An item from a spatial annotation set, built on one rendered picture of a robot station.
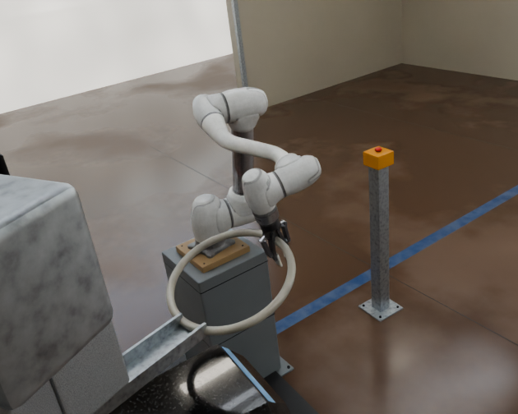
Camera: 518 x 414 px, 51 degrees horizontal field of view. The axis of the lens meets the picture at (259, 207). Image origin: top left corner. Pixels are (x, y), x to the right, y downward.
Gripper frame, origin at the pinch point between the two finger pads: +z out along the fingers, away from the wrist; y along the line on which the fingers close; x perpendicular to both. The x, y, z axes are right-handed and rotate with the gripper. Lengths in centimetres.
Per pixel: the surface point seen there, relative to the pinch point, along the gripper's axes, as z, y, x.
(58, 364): -114, 77, 95
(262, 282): 55, -8, -44
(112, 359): -40, 72, 24
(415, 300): 142, -94, -22
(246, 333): 76, 12, -43
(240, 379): 10.7, 43.5, 20.6
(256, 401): 9, 45, 32
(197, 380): 8, 54, 10
